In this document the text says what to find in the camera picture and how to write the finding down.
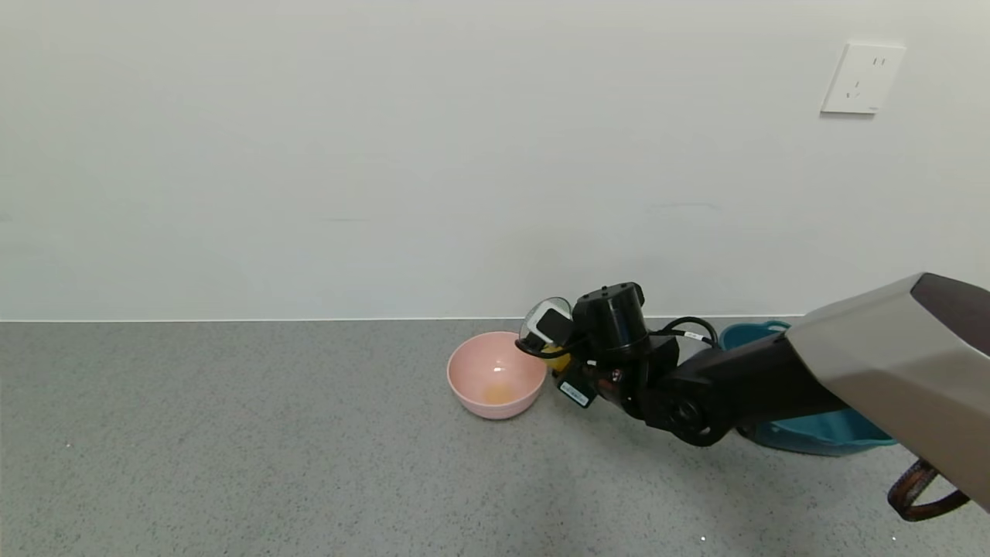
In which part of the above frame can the ribbed teal glass cup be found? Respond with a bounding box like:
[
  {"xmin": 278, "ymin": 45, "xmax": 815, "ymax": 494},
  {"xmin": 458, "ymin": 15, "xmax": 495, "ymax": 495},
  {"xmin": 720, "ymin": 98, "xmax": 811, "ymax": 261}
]
[{"xmin": 517, "ymin": 296, "xmax": 574, "ymax": 373}]

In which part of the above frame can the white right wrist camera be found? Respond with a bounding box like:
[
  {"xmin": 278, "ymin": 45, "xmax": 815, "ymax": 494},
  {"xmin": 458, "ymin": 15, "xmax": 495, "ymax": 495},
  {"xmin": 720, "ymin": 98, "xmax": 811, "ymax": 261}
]
[{"xmin": 524, "ymin": 307, "xmax": 575, "ymax": 347}]

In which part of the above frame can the brown strap loop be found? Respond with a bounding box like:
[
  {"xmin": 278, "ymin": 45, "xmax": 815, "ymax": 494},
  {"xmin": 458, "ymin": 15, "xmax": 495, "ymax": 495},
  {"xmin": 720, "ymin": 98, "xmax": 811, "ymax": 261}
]
[{"xmin": 888, "ymin": 459, "xmax": 970, "ymax": 521}]

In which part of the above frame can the white wall socket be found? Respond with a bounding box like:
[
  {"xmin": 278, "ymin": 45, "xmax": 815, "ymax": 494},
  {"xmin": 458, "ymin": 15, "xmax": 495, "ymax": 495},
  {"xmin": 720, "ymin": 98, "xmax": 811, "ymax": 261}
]
[{"xmin": 821, "ymin": 43, "xmax": 906, "ymax": 117}]

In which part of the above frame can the teal plastic tray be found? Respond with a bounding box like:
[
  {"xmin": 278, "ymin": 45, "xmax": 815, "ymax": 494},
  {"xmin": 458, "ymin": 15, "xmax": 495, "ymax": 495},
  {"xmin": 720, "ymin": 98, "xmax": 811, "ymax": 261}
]
[{"xmin": 719, "ymin": 321, "xmax": 898, "ymax": 456}]

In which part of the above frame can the pink bowl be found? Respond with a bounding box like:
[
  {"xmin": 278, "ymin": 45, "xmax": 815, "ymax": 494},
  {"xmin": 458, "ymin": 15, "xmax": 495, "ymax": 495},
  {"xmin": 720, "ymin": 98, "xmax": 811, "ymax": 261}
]
[{"xmin": 447, "ymin": 332, "xmax": 548, "ymax": 421}]

